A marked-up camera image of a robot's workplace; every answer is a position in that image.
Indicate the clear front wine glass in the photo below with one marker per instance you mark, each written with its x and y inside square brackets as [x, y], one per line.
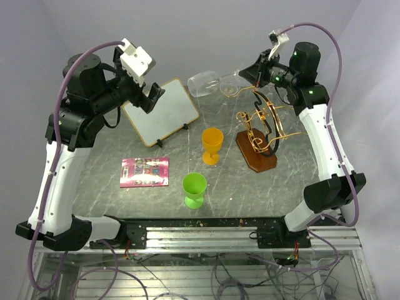
[207, 82]

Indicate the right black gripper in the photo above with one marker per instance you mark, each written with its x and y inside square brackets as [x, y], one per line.
[255, 74]

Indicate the orange plastic goblet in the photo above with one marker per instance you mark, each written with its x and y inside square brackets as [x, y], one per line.
[212, 139]

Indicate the aluminium mounting rail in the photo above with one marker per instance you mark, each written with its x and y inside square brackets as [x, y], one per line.
[233, 235]

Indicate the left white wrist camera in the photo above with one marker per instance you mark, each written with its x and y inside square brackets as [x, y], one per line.
[135, 61]

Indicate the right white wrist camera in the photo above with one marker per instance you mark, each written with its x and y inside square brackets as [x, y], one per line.
[278, 40]

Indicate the clear tall wine glass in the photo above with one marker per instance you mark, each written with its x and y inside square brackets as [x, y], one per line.
[229, 91]

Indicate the green plastic goblet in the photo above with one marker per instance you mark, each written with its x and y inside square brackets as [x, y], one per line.
[194, 185]

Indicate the pink booklet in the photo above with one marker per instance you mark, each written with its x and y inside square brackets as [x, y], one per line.
[142, 172]

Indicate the yellow framed whiteboard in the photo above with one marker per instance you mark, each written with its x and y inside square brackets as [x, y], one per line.
[173, 111]

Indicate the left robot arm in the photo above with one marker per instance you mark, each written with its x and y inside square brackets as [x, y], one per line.
[90, 90]

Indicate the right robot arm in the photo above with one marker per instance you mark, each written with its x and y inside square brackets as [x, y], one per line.
[338, 183]

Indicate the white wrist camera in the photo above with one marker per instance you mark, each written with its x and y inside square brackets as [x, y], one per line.
[278, 40]
[135, 61]

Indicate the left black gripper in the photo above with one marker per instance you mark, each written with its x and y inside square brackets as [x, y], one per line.
[140, 99]

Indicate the gold wine glass rack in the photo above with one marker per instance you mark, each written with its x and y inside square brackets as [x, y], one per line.
[263, 131]

